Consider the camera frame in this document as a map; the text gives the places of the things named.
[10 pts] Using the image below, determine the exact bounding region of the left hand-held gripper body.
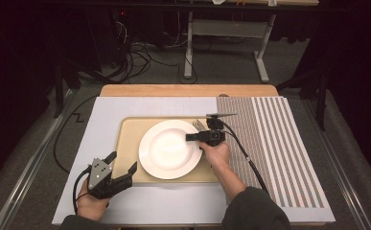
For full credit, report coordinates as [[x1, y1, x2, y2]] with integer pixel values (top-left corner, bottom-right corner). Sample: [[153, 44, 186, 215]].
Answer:
[[86, 157, 133, 200]]

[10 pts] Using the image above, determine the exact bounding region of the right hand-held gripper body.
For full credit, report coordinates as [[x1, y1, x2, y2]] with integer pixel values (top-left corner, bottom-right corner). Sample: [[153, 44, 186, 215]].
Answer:
[[201, 112, 238, 148]]

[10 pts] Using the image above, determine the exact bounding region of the silver metal fork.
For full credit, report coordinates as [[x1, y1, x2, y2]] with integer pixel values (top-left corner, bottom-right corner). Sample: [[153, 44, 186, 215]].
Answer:
[[191, 118, 208, 132]]

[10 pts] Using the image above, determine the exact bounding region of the beige plastic tray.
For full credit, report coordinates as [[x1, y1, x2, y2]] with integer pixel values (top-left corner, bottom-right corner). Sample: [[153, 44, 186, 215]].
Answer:
[[110, 116, 229, 185]]

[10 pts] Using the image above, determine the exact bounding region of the white round plate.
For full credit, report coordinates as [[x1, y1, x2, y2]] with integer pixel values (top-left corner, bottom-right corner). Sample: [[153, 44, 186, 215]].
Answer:
[[138, 119, 204, 180]]

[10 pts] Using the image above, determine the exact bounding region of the person's right hand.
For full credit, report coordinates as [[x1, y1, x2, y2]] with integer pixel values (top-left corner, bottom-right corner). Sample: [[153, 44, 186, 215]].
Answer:
[[198, 140, 232, 171]]

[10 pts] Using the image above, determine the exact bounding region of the person's left hand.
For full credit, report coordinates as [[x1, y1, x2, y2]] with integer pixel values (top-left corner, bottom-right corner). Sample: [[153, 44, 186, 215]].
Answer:
[[77, 177, 111, 222]]

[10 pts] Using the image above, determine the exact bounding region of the white foam board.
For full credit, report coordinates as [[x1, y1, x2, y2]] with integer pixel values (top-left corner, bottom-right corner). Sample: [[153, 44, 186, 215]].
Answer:
[[52, 96, 336, 226]]

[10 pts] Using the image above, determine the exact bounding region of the striped woven placemat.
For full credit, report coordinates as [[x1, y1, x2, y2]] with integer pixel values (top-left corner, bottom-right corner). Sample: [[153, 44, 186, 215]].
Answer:
[[216, 95, 330, 209]]

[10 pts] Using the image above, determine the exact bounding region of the black metal stand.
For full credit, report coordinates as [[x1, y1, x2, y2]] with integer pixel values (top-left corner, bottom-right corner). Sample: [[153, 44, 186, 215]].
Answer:
[[53, 60, 81, 119], [275, 70, 330, 132]]

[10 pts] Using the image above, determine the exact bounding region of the left hand-held gripper cable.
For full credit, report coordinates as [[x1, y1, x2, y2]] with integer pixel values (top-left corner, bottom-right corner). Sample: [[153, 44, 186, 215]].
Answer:
[[72, 166, 93, 216]]

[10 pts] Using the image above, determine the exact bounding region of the hand-held gripper cable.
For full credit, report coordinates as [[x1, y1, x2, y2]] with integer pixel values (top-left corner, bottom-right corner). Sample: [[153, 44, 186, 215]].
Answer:
[[72, 166, 93, 216], [220, 119, 269, 195]]

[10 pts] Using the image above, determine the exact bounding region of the right hand-held gripper cable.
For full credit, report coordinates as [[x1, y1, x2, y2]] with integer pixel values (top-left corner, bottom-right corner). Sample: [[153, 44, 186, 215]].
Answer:
[[220, 119, 269, 195]]

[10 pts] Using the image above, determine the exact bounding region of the long black floor cable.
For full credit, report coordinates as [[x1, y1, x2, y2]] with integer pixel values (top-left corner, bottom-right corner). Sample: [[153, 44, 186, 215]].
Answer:
[[53, 95, 100, 175]]

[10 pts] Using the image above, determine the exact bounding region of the metal floor rail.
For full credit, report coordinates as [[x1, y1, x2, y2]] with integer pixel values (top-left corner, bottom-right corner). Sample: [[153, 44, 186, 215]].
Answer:
[[0, 89, 76, 230], [301, 95, 371, 230]]

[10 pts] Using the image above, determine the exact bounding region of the tangle of floor cables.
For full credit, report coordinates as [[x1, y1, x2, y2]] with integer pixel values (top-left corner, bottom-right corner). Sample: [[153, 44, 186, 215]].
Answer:
[[103, 18, 197, 84]]

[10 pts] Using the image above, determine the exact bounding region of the white metal desk frame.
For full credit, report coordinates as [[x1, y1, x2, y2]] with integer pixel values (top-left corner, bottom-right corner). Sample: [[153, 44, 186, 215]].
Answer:
[[183, 11, 278, 84]]

